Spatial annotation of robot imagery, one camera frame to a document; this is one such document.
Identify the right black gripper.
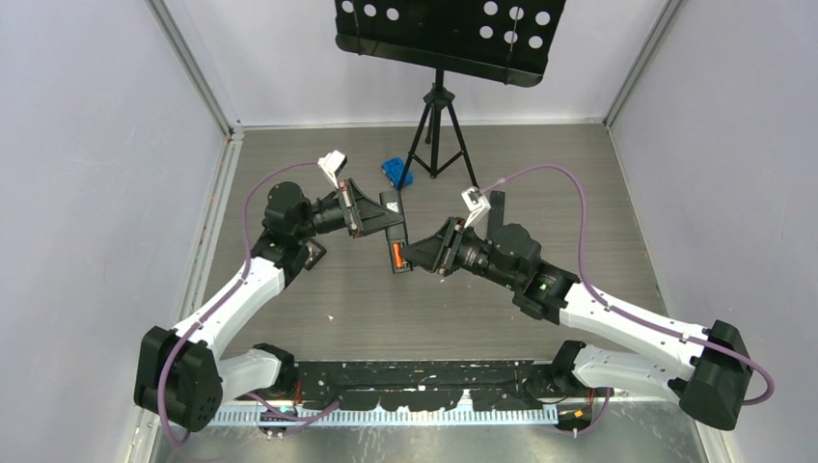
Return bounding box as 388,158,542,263
399,217,519,289

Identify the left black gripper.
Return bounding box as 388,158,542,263
294,178,402,241

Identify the orange battery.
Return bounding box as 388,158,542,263
392,242,404,268

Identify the black remote with buttons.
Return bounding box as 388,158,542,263
379,189,413,274

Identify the plain black remote control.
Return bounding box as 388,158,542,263
486,190,505,239

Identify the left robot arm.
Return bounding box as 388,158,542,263
134,178,406,432

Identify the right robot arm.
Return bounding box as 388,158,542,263
400,217,756,430

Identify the blue toy car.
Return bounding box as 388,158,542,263
381,157,414,189

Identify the black music stand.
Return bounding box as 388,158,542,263
335,0,566,190

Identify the black square frame box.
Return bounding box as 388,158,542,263
304,238,327,271

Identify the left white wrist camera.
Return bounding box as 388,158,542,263
316,150,347,188

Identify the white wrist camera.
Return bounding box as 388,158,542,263
461,186,491,228
316,150,347,188

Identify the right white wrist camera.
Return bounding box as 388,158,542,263
461,186,491,228

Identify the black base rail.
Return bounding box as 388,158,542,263
255,359,614,414

